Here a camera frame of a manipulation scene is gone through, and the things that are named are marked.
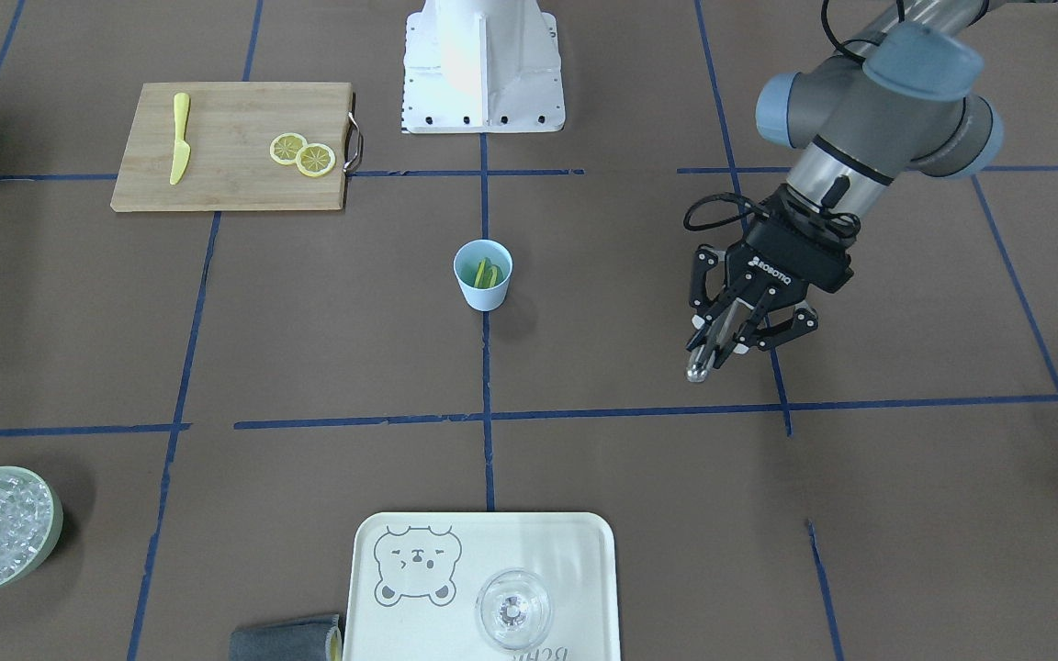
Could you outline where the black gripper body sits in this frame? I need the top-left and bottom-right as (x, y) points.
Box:
(726, 184), (856, 308)

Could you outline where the steel muddler with black cap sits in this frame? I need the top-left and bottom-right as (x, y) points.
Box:
(687, 301), (744, 382)

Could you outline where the yellow lemon slice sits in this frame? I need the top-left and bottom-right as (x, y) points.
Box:
(473, 258), (504, 290)

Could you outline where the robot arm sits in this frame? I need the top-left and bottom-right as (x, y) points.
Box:
(687, 1), (1005, 382)

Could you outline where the light blue cup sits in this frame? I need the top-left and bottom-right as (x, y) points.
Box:
(452, 239), (513, 312)

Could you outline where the clear wine glass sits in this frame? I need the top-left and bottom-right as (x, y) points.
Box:
(475, 567), (555, 654)

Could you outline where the cream bear tray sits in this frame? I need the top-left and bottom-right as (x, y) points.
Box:
(342, 513), (622, 660)

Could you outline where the bamboo cutting board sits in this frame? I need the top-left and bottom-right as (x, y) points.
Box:
(112, 81), (360, 212)

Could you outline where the yellow plastic knife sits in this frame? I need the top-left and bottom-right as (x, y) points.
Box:
(169, 92), (191, 185)

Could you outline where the grey folded cloth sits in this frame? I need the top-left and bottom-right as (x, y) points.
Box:
(229, 612), (342, 660)

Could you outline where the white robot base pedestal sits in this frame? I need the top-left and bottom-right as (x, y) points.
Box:
(400, 1), (567, 134)

